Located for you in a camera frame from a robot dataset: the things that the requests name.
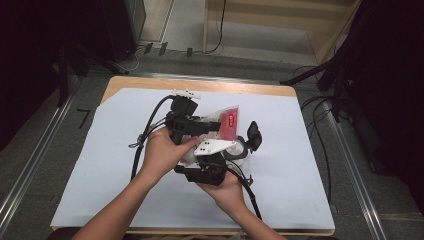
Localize dark curtain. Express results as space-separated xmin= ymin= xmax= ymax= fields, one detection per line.
xmin=0 ymin=0 xmax=104 ymax=151
xmin=333 ymin=0 xmax=424 ymax=214

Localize black hanging cable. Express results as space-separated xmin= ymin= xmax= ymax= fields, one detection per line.
xmin=196 ymin=0 xmax=228 ymax=55

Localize black stand leg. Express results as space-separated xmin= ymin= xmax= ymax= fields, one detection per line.
xmin=279 ymin=56 xmax=341 ymax=87
xmin=57 ymin=42 xmax=129 ymax=108

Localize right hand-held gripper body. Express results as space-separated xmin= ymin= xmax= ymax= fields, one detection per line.
xmin=193 ymin=139 xmax=238 ymax=187

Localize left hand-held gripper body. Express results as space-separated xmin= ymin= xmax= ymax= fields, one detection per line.
xmin=164 ymin=89 xmax=202 ymax=145

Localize light wooden shelf frame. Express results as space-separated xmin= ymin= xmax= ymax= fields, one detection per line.
xmin=202 ymin=0 xmax=364 ymax=65

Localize white floor cable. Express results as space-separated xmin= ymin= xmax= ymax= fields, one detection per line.
xmin=114 ymin=45 xmax=143 ymax=74

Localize clear jar with black flip lid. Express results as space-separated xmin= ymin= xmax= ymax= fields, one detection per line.
xmin=223 ymin=120 xmax=263 ymax=168

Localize white table cover sheet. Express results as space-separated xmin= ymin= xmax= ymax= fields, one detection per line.
xmin=50 ymin=87 xmax=335 ymax=231

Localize person's left hand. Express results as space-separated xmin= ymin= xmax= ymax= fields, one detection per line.
xmin=141 ymin=127 xmax=201 ymax=181

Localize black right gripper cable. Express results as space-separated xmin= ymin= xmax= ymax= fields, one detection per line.
xmin=226 ymin=165 xmax=263 ymax=222

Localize black cabinet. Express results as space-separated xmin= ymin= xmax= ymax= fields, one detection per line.
xmin=99 ymin=0 xmax=148 ymax=62

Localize black floor cables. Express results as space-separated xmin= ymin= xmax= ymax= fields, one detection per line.
xmin=293 ymin=64 xmax=354 ymax=204

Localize metal floor rail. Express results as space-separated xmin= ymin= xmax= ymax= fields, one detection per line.
xmin=89 ymin=70 xmax=283 ymax=85
xmin=0 ymin=93 xmax=78 ymax=231
xmin=328 ymin=111 xmax=389 ymax=240

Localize clear bag of buns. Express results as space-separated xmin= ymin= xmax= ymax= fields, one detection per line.
xmin=179 ymin=105 xmax=240 ymax=168

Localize person's right hand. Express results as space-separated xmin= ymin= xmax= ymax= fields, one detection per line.
xmin=196 ymin=171 xmax=249 ymax=218

